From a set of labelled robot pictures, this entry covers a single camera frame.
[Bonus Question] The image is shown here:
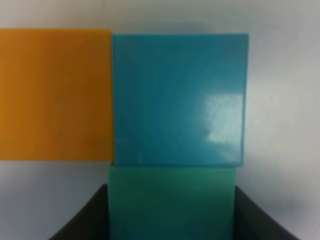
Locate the orange cube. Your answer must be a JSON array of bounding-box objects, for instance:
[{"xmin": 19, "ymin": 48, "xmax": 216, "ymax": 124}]
[{"xmin": 0, "ymin": 28, "xmax": 114, "ymax": 161}]

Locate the blue cube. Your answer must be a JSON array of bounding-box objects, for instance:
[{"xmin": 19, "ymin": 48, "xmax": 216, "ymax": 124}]
[{"xmin": 112, "ymin": 33, "xmax": 249, "ymax": 167}]

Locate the green cube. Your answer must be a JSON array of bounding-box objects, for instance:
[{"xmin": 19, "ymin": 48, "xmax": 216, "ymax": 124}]
[{"xmin": 108, "ymin": 166, "xmax": 236, "ymax": 240}]

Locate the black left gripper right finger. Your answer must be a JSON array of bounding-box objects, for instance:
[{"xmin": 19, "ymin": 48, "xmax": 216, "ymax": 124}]
[{"xmin": 233, "ymin": 187, "xmax": 298, "ymax": 240}]

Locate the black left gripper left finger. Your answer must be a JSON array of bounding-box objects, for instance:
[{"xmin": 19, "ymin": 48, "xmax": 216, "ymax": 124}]
[{"xmin": 51, "ymin": 184, "xmax": 110, "ymax": 240}]

